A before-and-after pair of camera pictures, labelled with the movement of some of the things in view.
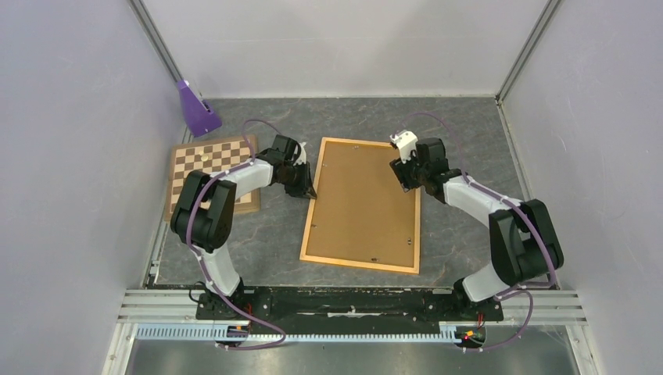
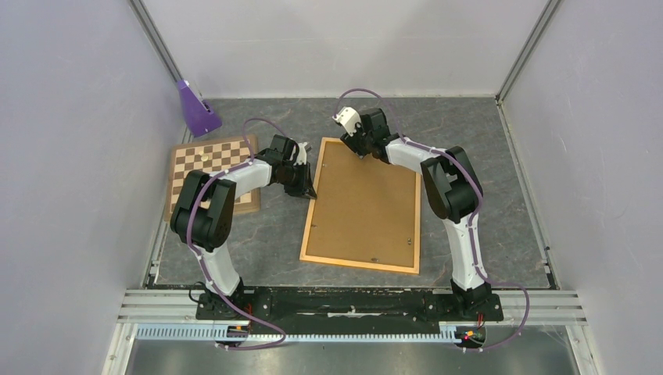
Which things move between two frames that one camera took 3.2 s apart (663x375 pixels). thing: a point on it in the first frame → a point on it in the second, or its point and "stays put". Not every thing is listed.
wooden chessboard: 209,157 stays put
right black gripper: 401,171 → 353,142
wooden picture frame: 361,216 stays put
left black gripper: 305,189 stays put
